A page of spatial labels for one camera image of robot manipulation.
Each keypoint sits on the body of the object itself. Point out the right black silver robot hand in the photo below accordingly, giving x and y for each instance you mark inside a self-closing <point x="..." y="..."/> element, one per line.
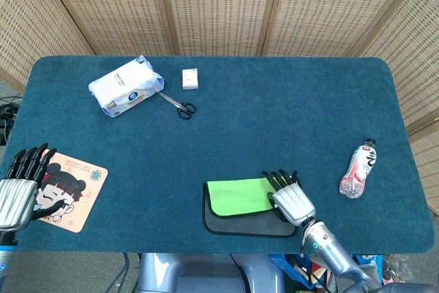
<point x="295" y="204"/>

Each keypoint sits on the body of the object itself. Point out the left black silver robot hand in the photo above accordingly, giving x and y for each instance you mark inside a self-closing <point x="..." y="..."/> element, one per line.
<point x="15" y="200"/>

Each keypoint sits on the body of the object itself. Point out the grey green microfibre cloth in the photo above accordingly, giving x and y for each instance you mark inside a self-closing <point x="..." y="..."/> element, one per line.
<point x="240" y="200"/>

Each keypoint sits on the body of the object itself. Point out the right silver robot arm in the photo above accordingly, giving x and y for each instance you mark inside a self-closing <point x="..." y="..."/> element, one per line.
<point x="336" y="255"/>

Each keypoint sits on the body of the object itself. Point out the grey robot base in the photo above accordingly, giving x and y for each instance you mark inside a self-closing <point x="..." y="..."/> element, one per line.
<point x="192" y="272"/>

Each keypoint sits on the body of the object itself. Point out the cartoon girl mouse pad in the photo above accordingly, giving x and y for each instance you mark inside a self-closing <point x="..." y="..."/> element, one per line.
<point x="79" y="190"/>

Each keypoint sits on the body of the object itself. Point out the blue crate with clutter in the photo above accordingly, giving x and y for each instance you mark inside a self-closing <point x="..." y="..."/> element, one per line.
<point x="295" y="269"/>

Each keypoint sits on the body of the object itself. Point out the clear pink drink bottle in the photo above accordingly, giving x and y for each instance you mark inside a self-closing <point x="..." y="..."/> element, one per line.
<point x="358" y="169"/>

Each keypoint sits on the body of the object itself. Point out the blue felt table cover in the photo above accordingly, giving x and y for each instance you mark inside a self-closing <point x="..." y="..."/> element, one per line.
<point x="240" y="128"/>

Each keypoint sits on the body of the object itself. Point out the white blue tissue pack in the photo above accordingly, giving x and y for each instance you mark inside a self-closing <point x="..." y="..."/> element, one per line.
<point x="125" y="87"/>

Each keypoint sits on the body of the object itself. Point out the small white pink box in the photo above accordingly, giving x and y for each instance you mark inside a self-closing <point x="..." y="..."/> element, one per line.
<point x="190" y="79"/>

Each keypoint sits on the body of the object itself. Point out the bamboo folding screen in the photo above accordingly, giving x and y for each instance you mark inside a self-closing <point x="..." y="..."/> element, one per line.
<point x="219" y="5"/>

